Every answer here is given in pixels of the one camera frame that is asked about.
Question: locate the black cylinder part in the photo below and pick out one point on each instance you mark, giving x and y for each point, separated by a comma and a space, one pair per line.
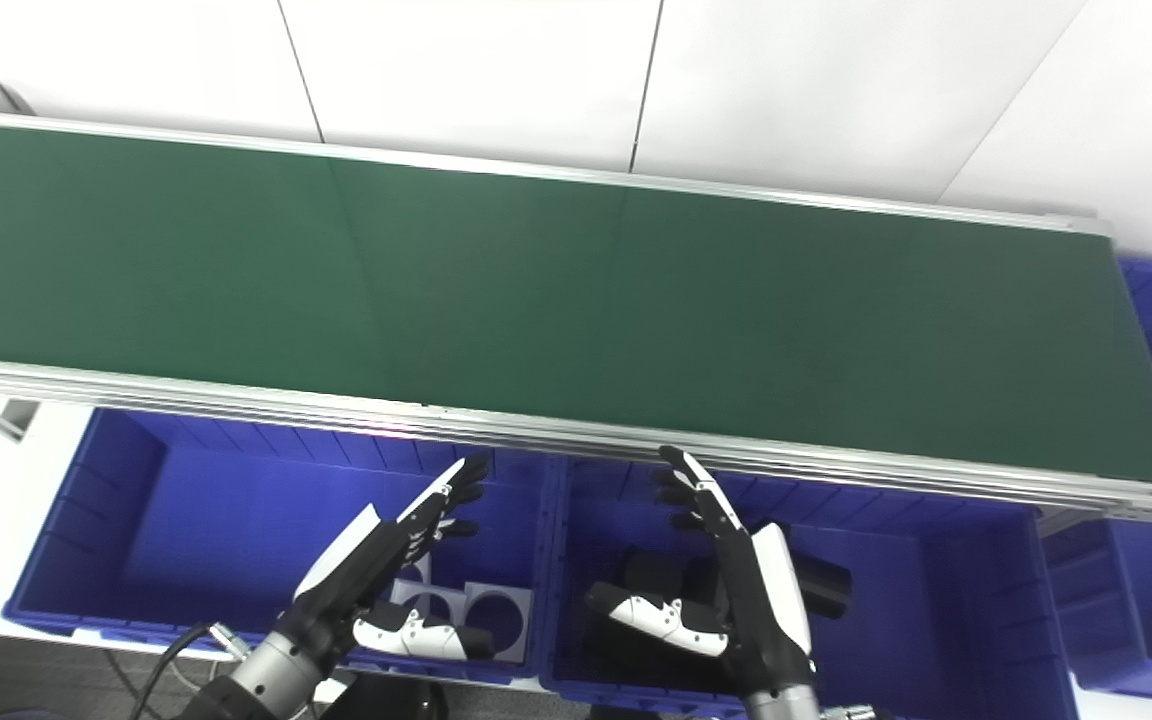
824, 585

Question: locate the blue bin holding white parts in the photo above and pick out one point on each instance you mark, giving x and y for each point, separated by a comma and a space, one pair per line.
186, 530

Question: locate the black block part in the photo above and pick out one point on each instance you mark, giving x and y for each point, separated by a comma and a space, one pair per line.
656, 570

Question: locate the blue bin at conveyor end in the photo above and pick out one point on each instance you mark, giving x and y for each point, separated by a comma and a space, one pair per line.
1136, 600

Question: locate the green conveyor belt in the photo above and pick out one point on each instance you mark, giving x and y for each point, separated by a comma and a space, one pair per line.
236, 400
536, 300

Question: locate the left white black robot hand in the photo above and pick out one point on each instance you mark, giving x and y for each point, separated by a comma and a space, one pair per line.
356, 570

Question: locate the black robot body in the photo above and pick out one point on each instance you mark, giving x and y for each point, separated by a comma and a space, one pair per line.
386, 700

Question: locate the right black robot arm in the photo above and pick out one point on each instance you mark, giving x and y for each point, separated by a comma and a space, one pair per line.
781, 705

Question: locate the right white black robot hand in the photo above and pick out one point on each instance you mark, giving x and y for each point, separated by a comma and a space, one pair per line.
766, 600

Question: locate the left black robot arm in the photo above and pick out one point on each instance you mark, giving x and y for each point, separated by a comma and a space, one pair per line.
266, 680

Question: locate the white square part with hole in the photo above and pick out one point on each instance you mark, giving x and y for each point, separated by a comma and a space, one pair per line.
423, 572
458, 595
521, 648

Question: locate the blue bin holding black parts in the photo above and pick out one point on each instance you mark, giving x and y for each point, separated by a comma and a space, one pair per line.
936, 600

